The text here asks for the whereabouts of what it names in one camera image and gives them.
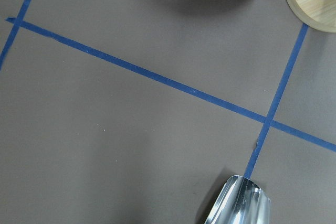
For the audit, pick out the steel ice scoop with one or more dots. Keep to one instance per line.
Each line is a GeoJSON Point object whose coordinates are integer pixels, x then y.
{"type": "Point", "coordinates": [240, 201]}

